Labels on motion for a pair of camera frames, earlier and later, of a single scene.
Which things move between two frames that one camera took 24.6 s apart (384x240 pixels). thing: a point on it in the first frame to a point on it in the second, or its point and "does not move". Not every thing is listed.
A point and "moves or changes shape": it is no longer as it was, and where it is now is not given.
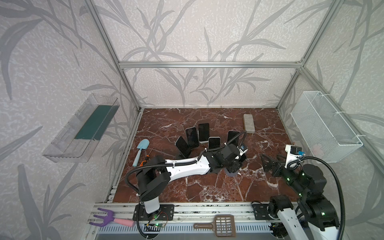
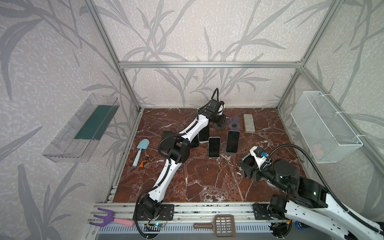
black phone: [192, 136] does not move
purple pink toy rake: [110, 217] does not move
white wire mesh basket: [327, 137] does not move
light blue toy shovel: [143, 144] does not move
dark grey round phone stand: [231, 174] to [234, 124]
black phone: [204, 132] does not move
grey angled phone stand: [179, 156] moves or changes shape
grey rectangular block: [249, 123] does not move
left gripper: [236, 167] to [223, 120]
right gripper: [280, 165] to [248, 171]
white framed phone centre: [214, 142] does not move
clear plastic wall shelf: [78, 135] does not move
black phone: [243, 158] moves or changes shape
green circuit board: [159, 225] does not move
